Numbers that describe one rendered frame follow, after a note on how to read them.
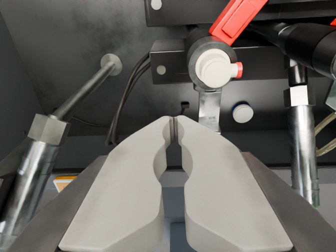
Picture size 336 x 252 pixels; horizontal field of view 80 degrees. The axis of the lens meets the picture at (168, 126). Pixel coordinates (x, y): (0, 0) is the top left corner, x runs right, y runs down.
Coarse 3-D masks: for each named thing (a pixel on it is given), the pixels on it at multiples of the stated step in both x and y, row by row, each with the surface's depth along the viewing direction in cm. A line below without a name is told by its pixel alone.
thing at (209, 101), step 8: (200, 88) 13; (200, 96) 13; (208, 96) 13; (216, 96) 13; (200, 104) 13; (208, 104) 13; (216, 104) 13; (200, 112) 14; (208, 112) 14; (216, 112) 14; (200, 120) 14; (208, 120) 14; (216, 120) 14
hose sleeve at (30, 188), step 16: (32, 144) 12; (48, 144) 13; (32, 160) 12; (48, 160) 13; (16, 176) 12; (32, 176) 12; (48, 176) 13; (16, 192) 12; (32, 192) 12; (16, 208) 12; (32, 208) 13; (0, 224) 12; (16, 224) 12; (0, 240) 12
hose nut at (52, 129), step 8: (40, 120) 12; (48, 120) 12; (56, 120) 13; (32, 128) 13; (40, 128) 12; (48, 128) 12; (56, 128) 13; (64, 128) 13; (32, 136) 12; (40, 136) 12; (48, 136) 12; (56, 136) 13; (64, 136) 14; (56, 144) 13
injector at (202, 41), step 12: (192, 24) 23; (192, 36) 14; (204, 36) 13; (216, 36) 13; (192, 48) 12; (204, 48) 11; (228, 48) 11; (192, 60) 11; (192, 72) 12; (204, 84) 12
